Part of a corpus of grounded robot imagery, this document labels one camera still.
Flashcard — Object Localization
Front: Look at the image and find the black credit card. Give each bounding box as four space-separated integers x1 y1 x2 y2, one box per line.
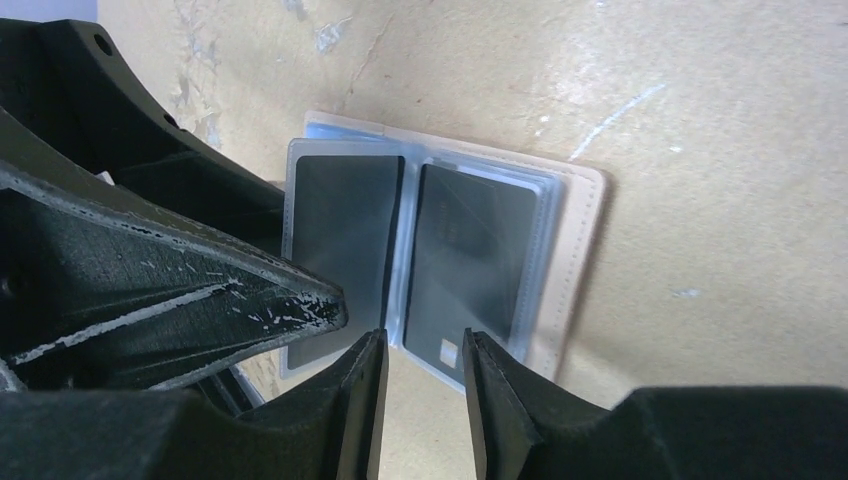
403 164 538 383

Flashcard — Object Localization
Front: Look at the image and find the beige leather card holder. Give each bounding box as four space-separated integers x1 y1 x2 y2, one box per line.
280 111 607 390

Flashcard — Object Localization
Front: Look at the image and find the black card in holder left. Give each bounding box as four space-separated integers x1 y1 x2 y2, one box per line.
285 155 405 370

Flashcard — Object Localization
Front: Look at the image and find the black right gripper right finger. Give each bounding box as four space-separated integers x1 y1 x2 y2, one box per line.
462 330 847 479

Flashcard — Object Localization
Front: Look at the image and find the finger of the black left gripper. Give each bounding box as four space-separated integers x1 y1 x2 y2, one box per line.
0 105 349 392
1 18 284 255

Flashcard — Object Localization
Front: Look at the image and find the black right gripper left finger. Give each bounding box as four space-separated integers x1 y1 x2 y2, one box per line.
1 330 388 479

